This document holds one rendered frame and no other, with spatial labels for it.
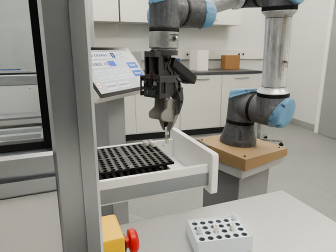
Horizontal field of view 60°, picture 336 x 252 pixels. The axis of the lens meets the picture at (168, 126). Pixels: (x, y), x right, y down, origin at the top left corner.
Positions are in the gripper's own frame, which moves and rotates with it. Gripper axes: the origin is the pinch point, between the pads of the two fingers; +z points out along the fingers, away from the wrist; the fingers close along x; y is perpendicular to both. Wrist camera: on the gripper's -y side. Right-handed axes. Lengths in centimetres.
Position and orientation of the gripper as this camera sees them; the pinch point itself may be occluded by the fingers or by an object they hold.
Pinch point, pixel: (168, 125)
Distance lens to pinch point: 79.9
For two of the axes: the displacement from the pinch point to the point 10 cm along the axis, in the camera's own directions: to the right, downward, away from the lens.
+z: -0.1, 9.7, 2.4
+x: 7.5, 1.7, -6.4
